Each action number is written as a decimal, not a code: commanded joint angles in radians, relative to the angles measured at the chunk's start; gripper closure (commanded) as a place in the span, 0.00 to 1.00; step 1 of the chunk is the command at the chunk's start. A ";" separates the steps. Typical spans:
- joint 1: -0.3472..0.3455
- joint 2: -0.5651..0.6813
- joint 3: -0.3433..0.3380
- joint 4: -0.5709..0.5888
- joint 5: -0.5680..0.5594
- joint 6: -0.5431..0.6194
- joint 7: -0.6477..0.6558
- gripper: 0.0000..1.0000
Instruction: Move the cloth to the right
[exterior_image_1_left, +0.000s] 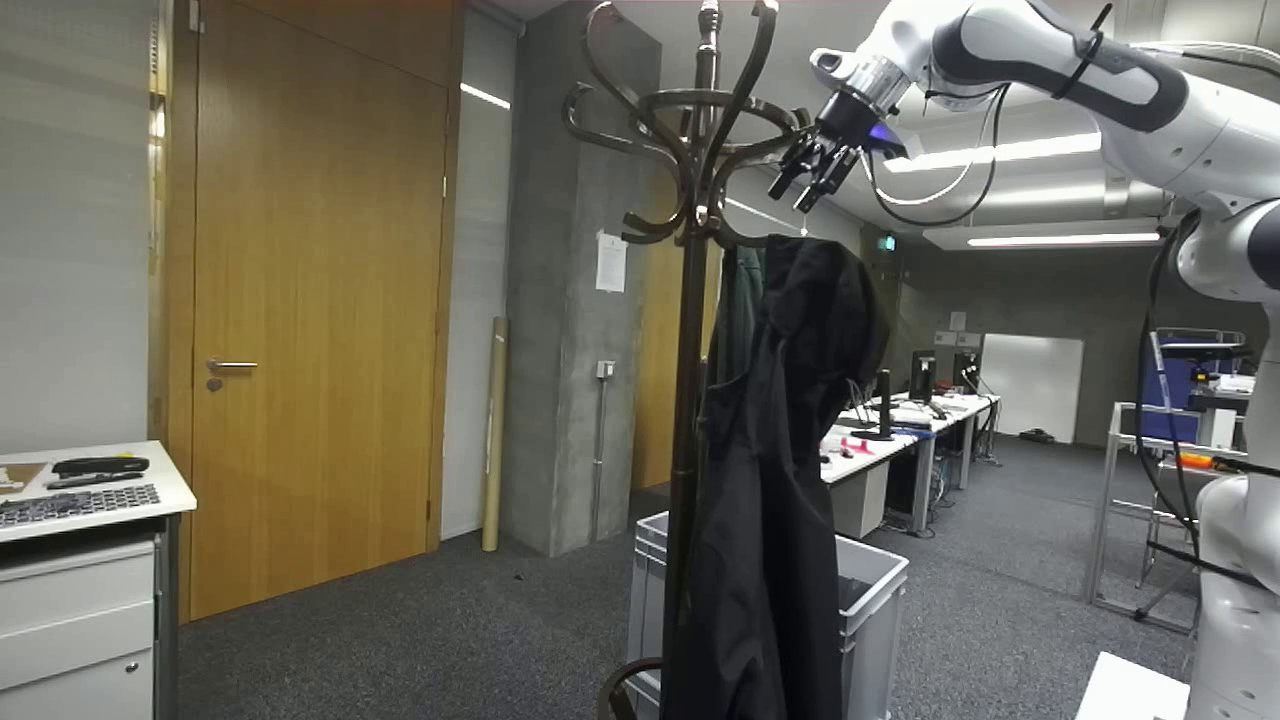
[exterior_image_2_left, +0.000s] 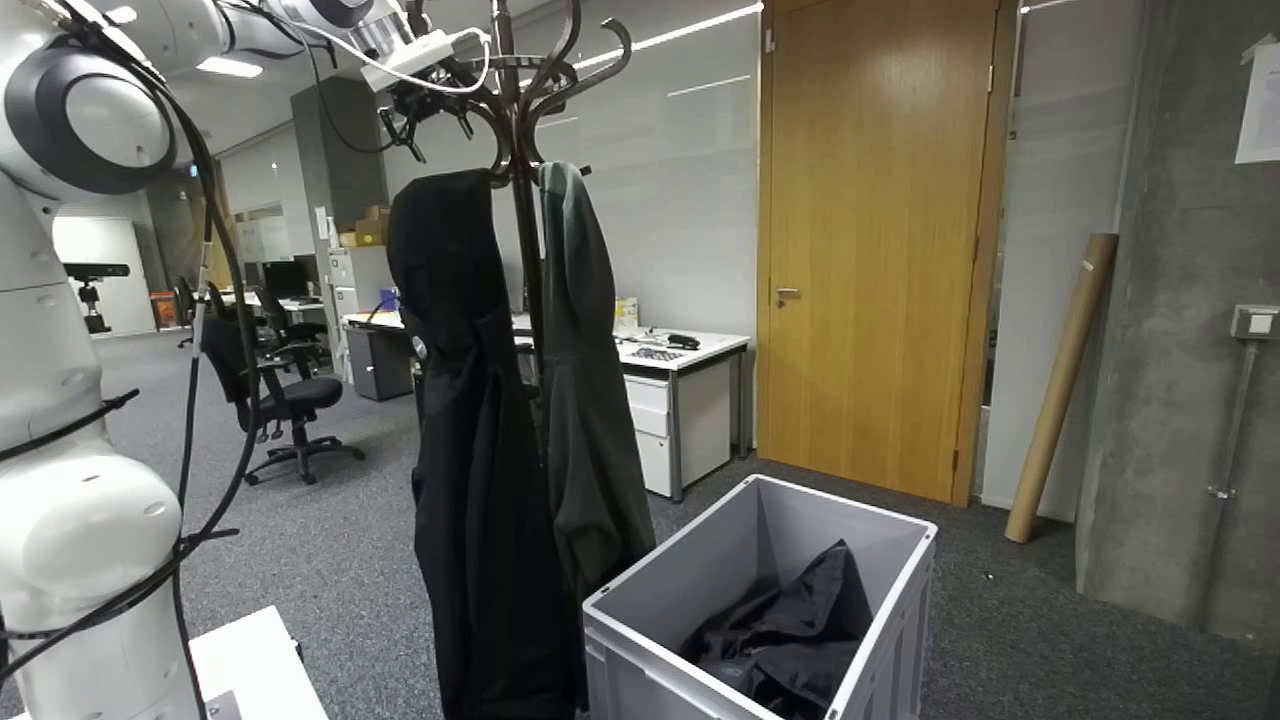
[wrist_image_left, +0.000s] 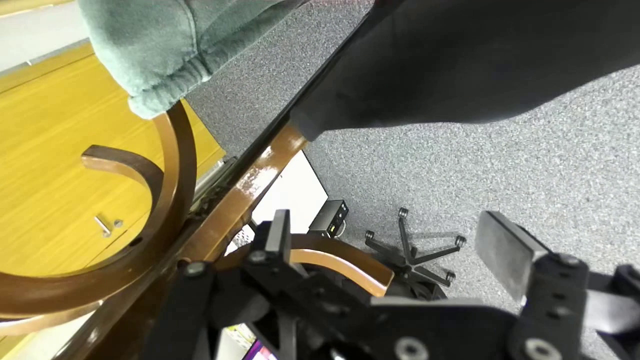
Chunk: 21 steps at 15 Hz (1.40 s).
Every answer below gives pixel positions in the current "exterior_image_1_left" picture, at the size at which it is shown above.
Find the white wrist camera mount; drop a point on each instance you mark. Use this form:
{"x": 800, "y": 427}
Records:
{"x": 832, "y": 66}

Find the grey wall conduit pipe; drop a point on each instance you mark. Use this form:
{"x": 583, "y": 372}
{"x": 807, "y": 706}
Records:
{"x": 596, "y": 453}

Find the dark wooden coat rack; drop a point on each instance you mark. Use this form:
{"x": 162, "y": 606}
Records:
{"x": 686, "y": 403}

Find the grey wall switch box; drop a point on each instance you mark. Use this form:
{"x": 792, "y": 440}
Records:
{"x": 606, "y": 369}

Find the white office desk row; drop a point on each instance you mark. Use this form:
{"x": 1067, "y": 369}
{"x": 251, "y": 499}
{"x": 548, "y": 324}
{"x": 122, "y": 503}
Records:
{"x": 881, "y": 460}

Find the dark keyboard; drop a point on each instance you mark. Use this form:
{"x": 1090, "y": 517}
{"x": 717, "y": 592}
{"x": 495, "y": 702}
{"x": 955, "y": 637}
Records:
{"x": 81, "y": 505}

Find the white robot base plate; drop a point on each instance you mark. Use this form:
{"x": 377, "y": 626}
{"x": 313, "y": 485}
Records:
{"x": 1127, "y": 687}

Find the black cloth garment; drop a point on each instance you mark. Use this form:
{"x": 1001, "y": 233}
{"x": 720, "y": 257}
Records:
{"x": 772, "y": 532}

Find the ceiling light strip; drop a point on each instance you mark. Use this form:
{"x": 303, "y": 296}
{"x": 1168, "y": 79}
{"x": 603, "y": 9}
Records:
{"x": 1067, "y": 241}

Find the white paper sheet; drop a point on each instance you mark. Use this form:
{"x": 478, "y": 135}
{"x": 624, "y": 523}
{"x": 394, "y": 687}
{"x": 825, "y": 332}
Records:
{"x": 610, "y": 260}

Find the small brown desk item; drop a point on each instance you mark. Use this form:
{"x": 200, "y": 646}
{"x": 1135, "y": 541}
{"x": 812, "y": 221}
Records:
{"x": 19, "y": 474}

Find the grey plastic crate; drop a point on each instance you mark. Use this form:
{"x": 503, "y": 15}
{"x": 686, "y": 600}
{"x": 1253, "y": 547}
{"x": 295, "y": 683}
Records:
{"x": 865, "y": 600}

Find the black stapler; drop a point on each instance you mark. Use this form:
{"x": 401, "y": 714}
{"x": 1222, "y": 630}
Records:
{"x": 100, "y": 470}

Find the metal frame table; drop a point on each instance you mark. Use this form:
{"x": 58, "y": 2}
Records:
{"x": 1106, "y": 505}

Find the leaning wooden plank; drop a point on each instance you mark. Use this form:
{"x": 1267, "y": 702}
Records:
{"x": 495, "y": 440}

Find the white whiteboard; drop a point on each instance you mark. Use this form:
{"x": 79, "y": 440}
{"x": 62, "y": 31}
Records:
{"x": 1034, "y": 386}

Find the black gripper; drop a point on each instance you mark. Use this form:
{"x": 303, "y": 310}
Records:
{"x": 852, "y": 123}

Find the wooden door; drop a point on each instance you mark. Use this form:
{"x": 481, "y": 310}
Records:
{"x": 320, "y": 332}

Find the blue equipment cart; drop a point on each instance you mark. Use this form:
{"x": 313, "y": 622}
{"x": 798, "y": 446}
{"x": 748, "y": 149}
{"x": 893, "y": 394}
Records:
{"x": 1181, "y": 372}

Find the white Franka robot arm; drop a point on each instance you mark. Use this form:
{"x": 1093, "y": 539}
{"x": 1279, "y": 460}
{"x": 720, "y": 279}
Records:
{"x": 1174, "y": 123}

